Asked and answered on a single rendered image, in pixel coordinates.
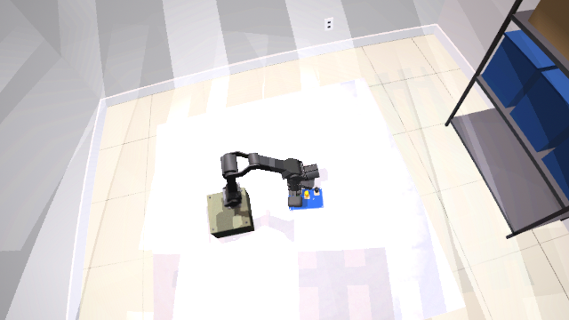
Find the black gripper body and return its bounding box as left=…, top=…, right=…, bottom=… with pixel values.
left=287, top=181, right=302, bottom=208

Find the blue circuit board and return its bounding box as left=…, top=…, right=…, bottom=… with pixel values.
left=289, top=187, right=324, bottom=211

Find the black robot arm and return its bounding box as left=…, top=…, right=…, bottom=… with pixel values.
left=220, top=151, right=320, bottom=209

